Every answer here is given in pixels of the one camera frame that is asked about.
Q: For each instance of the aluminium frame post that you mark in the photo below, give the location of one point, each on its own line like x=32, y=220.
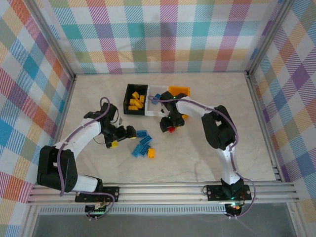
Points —
x=52, y=37
x=269, y=37

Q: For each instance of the aluminium side rail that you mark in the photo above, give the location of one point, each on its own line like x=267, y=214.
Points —
x=258, y=111
x=68, y=98

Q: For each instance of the black plastic bin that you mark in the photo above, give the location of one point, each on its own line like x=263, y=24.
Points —
x=137, y=112

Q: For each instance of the yellow six-stud lego brick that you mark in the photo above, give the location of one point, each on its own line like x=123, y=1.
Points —
x=133, y=101

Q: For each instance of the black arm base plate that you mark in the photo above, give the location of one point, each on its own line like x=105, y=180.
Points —
x=214, y=192
x=111, y=193

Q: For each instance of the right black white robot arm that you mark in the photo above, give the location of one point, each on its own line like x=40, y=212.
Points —
x=222, y=128

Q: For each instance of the yellow plastic bin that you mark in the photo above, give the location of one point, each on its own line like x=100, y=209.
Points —
x=180, y=89

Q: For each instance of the aluminium mounting rail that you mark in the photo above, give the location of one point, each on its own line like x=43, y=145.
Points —
x=160, y=192

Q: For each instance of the red lego brick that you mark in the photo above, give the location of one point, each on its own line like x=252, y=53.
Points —
x=172, y=129

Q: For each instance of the white plastic bin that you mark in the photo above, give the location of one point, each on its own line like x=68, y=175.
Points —
x=153, y=112

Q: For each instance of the aluminium frame bar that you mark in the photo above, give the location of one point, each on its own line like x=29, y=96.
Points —
x=296, y=219
x=29, y=219

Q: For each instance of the blue lego brick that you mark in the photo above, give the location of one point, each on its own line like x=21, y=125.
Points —
x=156, y=99
x=146, y=148
x=146, y=140
x=136, y=150
x=141, y=134

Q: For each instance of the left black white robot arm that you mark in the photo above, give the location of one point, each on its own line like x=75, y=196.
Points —
x=56, y=168

